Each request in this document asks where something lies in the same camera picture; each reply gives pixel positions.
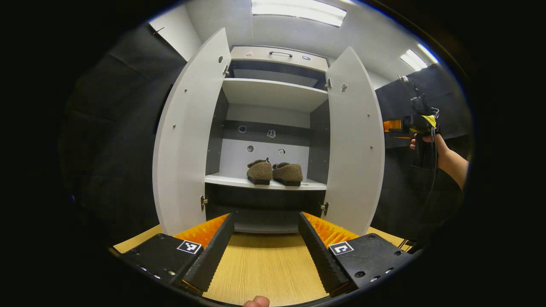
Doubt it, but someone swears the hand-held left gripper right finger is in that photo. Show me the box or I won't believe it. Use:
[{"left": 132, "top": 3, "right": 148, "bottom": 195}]
[{"left": 297, "top": 211, "right": 421, "bottom": 298}]

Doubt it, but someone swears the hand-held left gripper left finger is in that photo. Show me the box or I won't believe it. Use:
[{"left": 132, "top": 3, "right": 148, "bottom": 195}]
[{"left": 119, "top": 212, "right": 235, "bottom": 295}]

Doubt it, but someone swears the white cabinet door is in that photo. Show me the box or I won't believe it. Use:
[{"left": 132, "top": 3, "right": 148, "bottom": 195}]
[
  {"left": 152, "top": 28, "right": 232, "bottom": 236},
  {"left": 325, "top": 47, "right": 385, "bottom": 236}
]

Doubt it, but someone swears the brown fuzzy shoe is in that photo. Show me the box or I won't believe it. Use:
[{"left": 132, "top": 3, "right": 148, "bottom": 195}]
[
  {"left": 247, "top": 158, "right": 273, "bottom": 185},
  {"left": 272, "top": 162, "right": 304, "bottom": 187}
]

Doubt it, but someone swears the small ceiling light panel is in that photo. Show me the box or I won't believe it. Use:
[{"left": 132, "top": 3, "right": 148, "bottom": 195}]
[{"left": 400, "top": 43, "right": 440, "bottom": 71}]

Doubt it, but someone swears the large ceiling light panel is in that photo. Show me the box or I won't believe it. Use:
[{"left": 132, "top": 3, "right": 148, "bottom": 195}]
[{"left": 251, "top": 0, "right": 347, "bottom": 27}]

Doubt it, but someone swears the black backdrop cloth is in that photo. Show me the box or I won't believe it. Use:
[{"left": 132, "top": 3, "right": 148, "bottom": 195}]
[{"left": 60, "top": 23, "right": 474, "bottom": 243}]

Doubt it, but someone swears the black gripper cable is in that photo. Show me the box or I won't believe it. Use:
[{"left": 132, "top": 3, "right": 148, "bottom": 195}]
[{"left": 420, "top": 126, "right": 440, "bottom": 214}]

